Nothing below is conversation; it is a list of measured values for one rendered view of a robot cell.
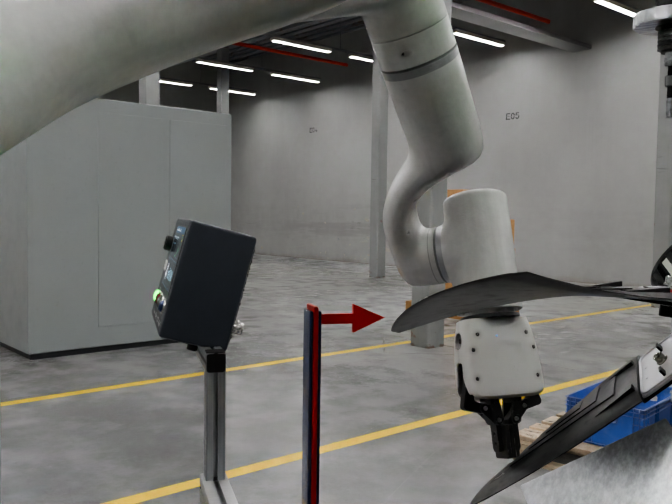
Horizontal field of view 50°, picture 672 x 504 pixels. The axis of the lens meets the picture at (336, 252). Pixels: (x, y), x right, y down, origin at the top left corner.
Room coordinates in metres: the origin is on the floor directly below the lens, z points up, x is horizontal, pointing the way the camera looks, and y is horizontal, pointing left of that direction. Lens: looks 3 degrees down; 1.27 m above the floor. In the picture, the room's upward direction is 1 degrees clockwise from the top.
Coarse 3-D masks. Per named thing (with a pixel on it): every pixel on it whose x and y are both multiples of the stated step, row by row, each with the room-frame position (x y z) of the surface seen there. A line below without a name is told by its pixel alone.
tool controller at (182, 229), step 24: (168, 240) 1.33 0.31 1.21; (192, 240) 1.13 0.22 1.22; (216, 240) 1.14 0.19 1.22; (240, 240) 1.15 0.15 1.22; (192, 264) 1.13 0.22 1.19; (216, 264) 1.14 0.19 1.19; (240, 264) 1.15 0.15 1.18; (168, 288) 1.15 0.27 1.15; (192, 288) 1.13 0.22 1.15; (216, 288) 1.14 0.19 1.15; (240, 288) 1.15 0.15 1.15; (168, 312) 1.12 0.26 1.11; (192, 312) 1.13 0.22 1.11; (216, 312) 1.14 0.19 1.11; (168, 336) 1.12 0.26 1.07; (192, 336) 1.13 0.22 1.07; (216, 336) 1.14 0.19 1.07
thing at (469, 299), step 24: (456, 288) 0.56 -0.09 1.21; (480, 288) 0.56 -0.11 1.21; (504, 288) 0.56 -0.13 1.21; (528, 288) 0.55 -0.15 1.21; (552, 288) 0.55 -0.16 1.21; (576, 288) 0.55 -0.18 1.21; (600, 288) 0.64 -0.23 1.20; (624, 288) 0.65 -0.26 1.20; (648, 288) 0.64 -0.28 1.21; (408, 312) 0.64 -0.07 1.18; (432, 312) 0.66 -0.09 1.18; (456, 312) 0.69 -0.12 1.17
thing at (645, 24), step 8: (656, 8) 0.67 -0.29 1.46; (664, 8) 0.67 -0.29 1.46; (640, 16) 0.69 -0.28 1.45; (648, 16) 0.68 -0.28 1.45; (656, 16) 0.67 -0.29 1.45; (664, 16) 0.67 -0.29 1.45; (640, 24) 0.69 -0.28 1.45; (648, 24) 0.69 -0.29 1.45; (656, 24) 0.69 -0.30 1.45; (640, 32) 0.72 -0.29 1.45; (648, 32) 0.72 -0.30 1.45; (656, 32) 0.72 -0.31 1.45
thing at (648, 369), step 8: (664, 344) 0.79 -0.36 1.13; (648, 352) 0.81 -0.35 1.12; (656, 352) 0.79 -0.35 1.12; (664, 352) 0.78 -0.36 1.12; (640, 360) 0.81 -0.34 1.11; (648, 360) 0.80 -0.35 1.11; (640, 368) 0.79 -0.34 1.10; (648, 368) 0.78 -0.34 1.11; (656, 368) 0.76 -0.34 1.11; (664, 368) 0.75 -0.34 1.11; (640, 376) 0.78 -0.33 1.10; (648, 376) 0.76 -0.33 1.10; (656, 376) 0.75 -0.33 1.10; (664, 376) 0.73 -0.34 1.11; (640, 384) 0.76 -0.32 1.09; (648, 384) 0.75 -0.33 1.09; (656, 384) 0.73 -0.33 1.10; (664, 384) 0.73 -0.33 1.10; (648, 392) 0.74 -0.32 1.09
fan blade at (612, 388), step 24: (600, 384) 0.86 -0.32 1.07; (624, 384) 0.78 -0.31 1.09; (576, 408) 0.83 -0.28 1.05; (600, 408) 0.78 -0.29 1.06; (624, 408) 0.74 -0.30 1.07; (552, 432) 0.83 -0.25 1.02; (576, 432) 0.77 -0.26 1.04; (528, 456) 0.82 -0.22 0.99; (552, 456) 0.77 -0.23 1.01; (504, 480) 0.80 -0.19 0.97
